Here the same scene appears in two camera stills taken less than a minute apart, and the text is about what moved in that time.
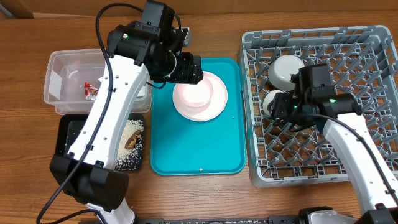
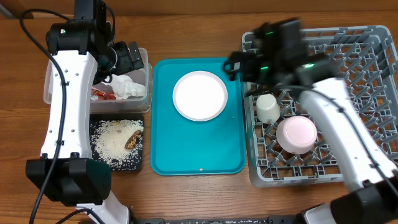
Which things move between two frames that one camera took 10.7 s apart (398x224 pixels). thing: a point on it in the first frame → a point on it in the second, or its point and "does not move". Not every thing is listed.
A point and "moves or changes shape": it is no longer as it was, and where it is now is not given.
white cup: [268, 97] moves or changes shape
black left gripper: [191, 65] → [128, 64]
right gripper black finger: [283, 106] → [245, 63]
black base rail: [222, 220] does not move
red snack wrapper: [90, 91] → [97, 94]
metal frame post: [6, 13] does not move
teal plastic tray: [179, 147] does not move
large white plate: [202, 101] does not move
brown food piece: [131, 142] does not move
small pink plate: [195, 95] → [296, 135]
